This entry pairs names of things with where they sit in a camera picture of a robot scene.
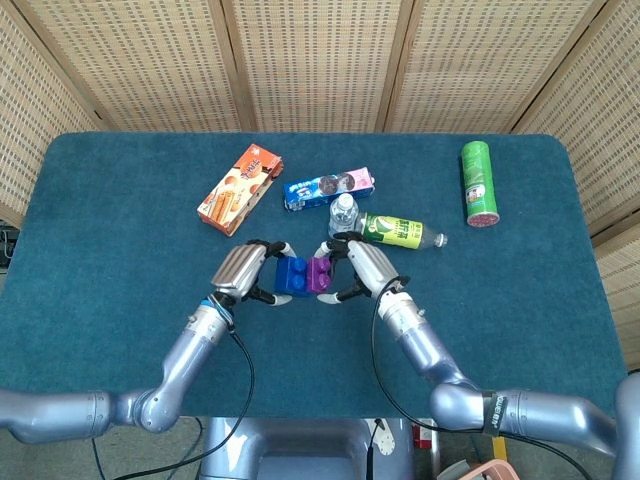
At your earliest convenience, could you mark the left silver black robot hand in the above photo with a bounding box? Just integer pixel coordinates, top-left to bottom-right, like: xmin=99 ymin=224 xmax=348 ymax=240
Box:
xmin=209 ymin=239 xmax=301 ymax=307

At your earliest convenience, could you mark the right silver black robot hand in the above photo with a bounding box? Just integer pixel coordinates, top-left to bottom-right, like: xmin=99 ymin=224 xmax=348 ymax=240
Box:
xmin=315 ymin=233 xmax=407 ymax=305

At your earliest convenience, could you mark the blue building block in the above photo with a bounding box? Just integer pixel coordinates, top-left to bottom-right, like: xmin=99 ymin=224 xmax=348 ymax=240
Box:
xmin=274 ymin=255 xmax=309 ymax=300

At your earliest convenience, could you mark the purple plastic toy brick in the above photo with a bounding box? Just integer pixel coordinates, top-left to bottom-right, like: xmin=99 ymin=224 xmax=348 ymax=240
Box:
xmin=305 ymin=255 xmax=336 ymax=295

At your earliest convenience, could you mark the green label drink bottle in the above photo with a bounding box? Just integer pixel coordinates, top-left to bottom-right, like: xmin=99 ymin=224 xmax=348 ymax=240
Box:
xmin=353 ymin=212 xmax=449 ymax=252

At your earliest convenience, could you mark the clear water bottle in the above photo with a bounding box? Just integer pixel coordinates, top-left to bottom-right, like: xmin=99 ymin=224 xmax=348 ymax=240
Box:
xmin=327 ymin=193 xmax=359 ymax=240

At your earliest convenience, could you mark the orange biscuit box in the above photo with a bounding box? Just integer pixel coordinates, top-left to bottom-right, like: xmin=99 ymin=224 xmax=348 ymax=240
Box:
xmin=196 ymin=143 xmax=284 ymax=237

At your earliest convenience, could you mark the blue pink cookie box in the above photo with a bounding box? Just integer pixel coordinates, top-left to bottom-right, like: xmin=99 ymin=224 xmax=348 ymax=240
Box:
xmin=282 ymin=167 xmax=377 ymax=213

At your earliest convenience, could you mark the dark teal table cloth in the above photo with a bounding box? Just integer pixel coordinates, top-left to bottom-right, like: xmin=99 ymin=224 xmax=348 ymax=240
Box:
xmin=0 ymin=131 xmax=629 ymax=421

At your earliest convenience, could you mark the green chips can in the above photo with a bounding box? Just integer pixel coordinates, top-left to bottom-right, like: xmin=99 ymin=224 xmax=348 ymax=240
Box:
xmin=460 ymin=140 xmax=501 ymax=230

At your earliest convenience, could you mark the red white box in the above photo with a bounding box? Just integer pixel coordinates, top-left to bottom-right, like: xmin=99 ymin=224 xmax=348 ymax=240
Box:
xmin=411 ymin=422 xmax=437 ymax=450

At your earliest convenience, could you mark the silver-blue robot torso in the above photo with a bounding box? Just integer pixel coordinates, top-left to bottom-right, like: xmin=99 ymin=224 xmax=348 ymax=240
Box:
xmin=198 ymin=417 xmax=417 ymax=480

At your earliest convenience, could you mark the woven bamboo screen panel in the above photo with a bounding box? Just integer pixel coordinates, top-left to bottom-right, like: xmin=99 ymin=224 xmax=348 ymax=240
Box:
xmin=384 ymin=0 xmax=621 ymax=134
xmin=14 ymin=0 xmax=254 ymax=134
xmin=0 ymin=0 xmax=104 ymax=229
xmin=512 ymin=0 xmax=640 ymax=239
xmin=222 ymin=0 xmax=415 ymax=134

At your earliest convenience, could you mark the pink plastic basket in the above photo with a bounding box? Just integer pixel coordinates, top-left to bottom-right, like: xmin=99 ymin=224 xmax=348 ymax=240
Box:
xmin=451 ymin=458 xmax=522 ymax=480

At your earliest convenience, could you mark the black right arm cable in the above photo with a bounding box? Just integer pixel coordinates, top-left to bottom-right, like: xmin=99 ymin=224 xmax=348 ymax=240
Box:
xmin=370 ymin=275 xmax=594 ymax=480

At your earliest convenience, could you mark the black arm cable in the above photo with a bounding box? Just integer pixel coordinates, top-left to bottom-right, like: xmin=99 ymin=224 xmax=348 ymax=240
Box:
xmin=113 ymin=319 xmax=256 ymax=480
xmin=370 ymin=275 xmax=594 ymax=480

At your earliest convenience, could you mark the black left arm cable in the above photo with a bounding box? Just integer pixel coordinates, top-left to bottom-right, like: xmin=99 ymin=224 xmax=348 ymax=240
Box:
xmin=113 ymin=319 xmax=256 ymax=480

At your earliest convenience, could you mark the black torso cable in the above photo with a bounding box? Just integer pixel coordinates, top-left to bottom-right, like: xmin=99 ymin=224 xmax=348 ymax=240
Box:
xmin=365 ymin=418 xmax=384 ymax=480

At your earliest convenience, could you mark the black velcro arm strap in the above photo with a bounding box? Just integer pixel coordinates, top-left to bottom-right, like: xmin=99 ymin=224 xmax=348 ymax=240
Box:
xmin=481 ymin=391 xmax=507 ymax=437

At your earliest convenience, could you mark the black device with cables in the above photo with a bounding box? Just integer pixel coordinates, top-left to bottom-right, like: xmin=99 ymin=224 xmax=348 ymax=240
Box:
xmin=0 ymin=223 xmax=20 ymax=268

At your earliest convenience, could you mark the blue floor cable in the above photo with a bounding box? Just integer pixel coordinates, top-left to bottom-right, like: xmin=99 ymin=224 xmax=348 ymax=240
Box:
xmin=89 ymin=417 xmax=205 ymax=480

